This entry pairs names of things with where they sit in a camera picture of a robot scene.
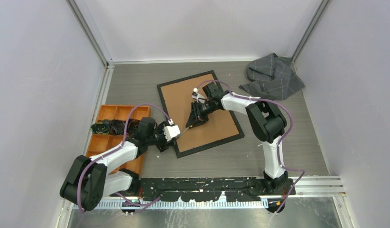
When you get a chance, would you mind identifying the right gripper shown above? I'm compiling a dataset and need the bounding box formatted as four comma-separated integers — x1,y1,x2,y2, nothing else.
186,100,215,130

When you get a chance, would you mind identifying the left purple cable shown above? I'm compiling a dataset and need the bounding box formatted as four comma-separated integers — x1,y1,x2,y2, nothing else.
77,103,175,216

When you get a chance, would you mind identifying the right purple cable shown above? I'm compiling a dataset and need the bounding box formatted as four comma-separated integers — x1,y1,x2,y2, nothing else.
195,79,306,215

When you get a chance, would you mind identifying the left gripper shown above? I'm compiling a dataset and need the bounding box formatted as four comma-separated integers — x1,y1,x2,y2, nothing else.
147,122,176,152

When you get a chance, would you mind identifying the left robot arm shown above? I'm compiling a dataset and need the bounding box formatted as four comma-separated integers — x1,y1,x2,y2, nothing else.
59,117,181,211

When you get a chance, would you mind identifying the orange wooden divided tray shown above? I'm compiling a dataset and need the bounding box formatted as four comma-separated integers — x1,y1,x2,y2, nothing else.
85,104,151,174

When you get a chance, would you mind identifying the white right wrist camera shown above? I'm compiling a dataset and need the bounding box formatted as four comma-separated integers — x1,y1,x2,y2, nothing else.
192,88,206,104

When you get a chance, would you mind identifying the grey checked cloth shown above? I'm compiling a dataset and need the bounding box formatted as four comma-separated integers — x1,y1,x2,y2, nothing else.
239,53,305,101

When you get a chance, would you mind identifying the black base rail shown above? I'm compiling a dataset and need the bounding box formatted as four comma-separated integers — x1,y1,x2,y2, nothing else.
121,177,293,202

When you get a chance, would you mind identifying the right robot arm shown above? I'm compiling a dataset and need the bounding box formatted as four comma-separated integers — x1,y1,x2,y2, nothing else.
186,80,288,195

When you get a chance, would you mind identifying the purple cable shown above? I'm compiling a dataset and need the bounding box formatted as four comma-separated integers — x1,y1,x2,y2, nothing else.
77,103,175,216
195,79,306,215

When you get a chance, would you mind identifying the black picture frame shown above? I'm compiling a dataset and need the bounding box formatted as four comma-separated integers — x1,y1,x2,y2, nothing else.
157,70,244,158

